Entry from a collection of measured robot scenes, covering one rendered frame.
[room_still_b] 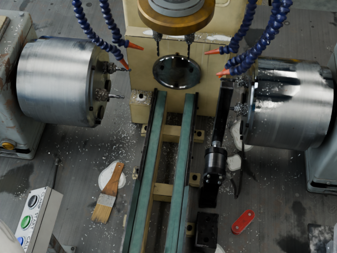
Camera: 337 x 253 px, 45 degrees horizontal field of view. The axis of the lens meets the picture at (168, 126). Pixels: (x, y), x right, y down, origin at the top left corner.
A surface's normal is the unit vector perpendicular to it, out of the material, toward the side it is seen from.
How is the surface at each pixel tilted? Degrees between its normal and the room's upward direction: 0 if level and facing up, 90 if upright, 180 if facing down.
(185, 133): 0
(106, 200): 0
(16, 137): 90
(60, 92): 51
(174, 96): 90
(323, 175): 90
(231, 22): 90
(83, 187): 0
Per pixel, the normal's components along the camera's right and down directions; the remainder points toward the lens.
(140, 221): 0.00, -0.55
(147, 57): -0.13, 0.82
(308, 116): -0.10, 0.29
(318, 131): -0.12, 0.58
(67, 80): -0.07, 0.03
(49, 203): 0.80, -0.25
